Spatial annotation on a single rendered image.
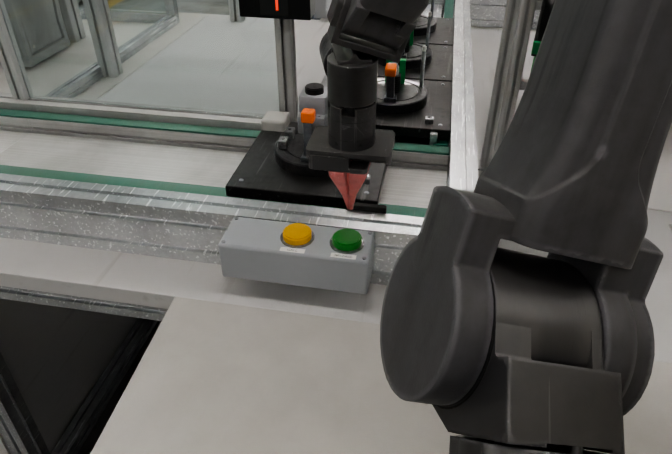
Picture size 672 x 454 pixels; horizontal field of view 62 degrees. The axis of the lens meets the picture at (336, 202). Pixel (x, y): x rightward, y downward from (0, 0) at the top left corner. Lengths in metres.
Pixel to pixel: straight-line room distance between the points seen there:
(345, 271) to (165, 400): 0.27
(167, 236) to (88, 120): 0.40
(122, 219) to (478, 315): 0.76
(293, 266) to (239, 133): 0.40
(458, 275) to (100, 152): 0.99
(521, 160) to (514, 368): 0.09
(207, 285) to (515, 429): 0.69
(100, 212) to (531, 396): 0.81
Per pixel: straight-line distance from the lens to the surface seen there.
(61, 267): 0.99
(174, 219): 0.89
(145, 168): 1.08
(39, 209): 1.01
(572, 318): 0.27
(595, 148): 0.25
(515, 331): 0.25
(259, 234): 0.80
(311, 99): 0.89
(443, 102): 1.17
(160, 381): 0.77
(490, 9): 2.06
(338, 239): 0.76
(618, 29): 0.25
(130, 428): 0.74
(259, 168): 0.93
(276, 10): 0.98
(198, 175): 1.04
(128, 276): 0.93
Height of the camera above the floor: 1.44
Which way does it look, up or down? 34 degrees down
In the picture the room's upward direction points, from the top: straight up
